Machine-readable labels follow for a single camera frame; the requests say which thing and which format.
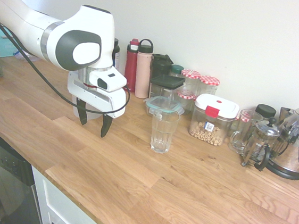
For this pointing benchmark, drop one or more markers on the jar with red checkered lid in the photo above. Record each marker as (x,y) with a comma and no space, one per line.
(209,81)
(191,74)

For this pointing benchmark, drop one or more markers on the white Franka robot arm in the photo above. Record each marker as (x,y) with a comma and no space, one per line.
(67,28)

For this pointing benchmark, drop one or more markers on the black steel dishwasher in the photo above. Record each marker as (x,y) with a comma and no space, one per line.
(5,161)

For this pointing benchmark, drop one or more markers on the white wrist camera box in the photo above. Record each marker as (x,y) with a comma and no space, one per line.
(114,80)

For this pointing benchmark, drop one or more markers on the small jar red checkered lid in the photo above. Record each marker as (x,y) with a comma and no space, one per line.
(186,99)

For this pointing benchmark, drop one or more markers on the cereal container with white lid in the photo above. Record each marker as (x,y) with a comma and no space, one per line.
(214,105)

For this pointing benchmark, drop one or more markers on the pale cabinet drawer front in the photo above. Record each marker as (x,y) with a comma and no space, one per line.
(57,204)

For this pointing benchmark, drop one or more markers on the glass jar with green lid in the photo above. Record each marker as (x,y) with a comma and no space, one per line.
(176,69)

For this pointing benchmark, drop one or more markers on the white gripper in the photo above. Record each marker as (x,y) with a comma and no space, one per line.
(97,99)

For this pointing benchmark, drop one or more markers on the glass container with teal lid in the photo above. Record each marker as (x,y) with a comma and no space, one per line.
(161,102)

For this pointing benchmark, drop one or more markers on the clear glass mug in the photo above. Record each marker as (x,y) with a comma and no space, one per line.
(241,132)

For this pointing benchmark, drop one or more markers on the clear container dark square lid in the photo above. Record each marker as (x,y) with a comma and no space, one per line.
(167,81)

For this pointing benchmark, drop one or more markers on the red water bottle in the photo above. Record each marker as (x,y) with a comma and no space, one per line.
(130,70)

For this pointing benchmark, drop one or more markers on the jar with black lid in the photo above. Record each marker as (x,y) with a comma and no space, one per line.
(266,111)

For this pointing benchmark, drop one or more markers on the glass and metal french press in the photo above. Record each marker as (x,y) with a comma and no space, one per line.
(261,145)

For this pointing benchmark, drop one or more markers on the pink bottle with dark lid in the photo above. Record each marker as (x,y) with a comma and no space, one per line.
(142,74)

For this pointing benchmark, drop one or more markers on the tall clear drinking glass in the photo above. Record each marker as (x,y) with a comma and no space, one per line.
(163,135)

